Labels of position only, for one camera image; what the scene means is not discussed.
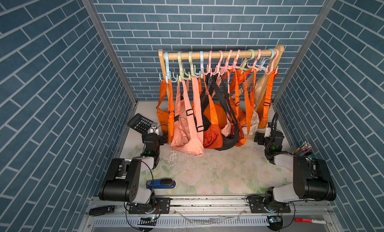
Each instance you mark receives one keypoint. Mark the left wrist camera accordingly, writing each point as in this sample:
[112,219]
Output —
[154,129]

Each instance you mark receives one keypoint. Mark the large pink sling bag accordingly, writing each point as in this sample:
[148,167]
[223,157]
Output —
[189,129]

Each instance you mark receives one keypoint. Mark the orange bag behind black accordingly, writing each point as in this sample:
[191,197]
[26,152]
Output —
[245,80]

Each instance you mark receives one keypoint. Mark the black desk calculator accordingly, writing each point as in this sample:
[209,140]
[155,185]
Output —
[140,124]

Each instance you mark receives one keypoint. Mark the black remote on rail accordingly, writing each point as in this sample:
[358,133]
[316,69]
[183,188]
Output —
[101,210]

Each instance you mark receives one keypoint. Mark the blue black stapler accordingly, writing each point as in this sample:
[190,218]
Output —
[161,184]

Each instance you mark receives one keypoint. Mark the black sling bag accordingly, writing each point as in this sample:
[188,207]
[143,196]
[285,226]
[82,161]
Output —
[227,119]

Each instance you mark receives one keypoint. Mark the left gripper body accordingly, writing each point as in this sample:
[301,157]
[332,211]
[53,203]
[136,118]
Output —
[161,140]

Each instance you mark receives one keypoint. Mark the wooden hanging rack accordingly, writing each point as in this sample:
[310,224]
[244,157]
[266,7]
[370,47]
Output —
[199,63]

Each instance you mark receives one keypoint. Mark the pink pen cup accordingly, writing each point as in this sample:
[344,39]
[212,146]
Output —
[305,150]

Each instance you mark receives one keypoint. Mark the beige sling bag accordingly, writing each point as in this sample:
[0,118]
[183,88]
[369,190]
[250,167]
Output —
[259,91]

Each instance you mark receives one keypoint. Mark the dark red-orange bag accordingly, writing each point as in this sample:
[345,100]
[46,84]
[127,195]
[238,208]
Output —
[212,133]

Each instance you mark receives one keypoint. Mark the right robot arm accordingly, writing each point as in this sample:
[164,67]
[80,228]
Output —
[312,180]

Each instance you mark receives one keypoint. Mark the far right orange bag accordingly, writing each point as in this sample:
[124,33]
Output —
[266,96]

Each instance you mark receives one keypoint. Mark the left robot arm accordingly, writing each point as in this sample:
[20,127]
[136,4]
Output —
[121,182]

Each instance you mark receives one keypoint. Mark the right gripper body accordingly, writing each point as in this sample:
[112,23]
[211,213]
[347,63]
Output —
[261,140]

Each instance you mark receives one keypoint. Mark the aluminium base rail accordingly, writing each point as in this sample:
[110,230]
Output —
[230,213]

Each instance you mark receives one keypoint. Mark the red white marker pen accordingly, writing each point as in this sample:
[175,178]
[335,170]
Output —
[310,221]

